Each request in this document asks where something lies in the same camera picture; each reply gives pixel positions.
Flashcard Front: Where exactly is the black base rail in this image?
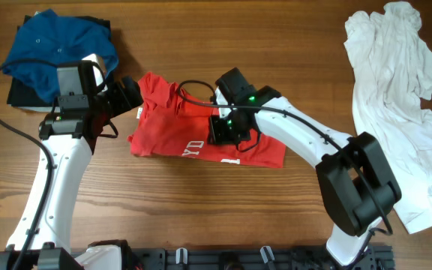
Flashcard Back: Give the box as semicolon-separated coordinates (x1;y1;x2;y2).
71;245;395;270

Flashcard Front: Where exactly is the blue polo shirt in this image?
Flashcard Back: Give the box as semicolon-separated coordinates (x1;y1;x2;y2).
3;9;119;103

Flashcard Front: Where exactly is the light grey folded garment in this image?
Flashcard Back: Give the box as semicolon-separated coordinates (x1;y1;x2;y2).
17;106;60;113

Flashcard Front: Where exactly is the black folded garment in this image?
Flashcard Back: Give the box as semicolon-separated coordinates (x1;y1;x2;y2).
7;16;111;108

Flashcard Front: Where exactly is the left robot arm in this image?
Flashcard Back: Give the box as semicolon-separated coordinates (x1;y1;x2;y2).
0;60;143;269

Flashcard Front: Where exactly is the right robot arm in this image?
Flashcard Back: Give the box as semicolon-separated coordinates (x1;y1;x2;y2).
209;68;402;269

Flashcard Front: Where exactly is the red printed t-shirt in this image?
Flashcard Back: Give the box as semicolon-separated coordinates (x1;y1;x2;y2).
127;72;286;168

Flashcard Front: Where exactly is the white crumpled t-shirt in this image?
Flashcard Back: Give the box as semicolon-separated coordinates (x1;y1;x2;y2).
343;1;432;234

